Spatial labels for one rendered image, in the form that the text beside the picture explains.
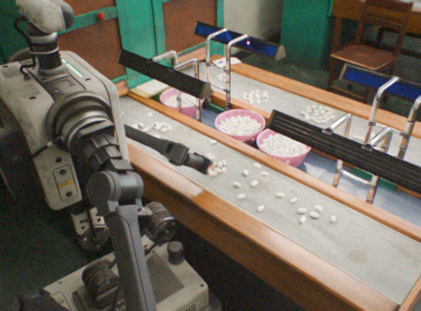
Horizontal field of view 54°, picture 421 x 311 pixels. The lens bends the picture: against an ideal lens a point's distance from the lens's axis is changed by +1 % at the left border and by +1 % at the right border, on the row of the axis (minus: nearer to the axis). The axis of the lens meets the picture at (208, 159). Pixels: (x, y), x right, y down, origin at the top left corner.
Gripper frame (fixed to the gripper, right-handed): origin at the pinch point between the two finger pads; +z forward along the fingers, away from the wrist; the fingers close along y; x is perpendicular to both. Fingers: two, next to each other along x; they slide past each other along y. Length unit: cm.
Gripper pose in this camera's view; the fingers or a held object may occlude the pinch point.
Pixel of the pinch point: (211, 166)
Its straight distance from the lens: 180.7
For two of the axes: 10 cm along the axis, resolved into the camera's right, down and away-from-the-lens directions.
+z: 5.7, 1.9, 8.0
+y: -7.0, -3.9, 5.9
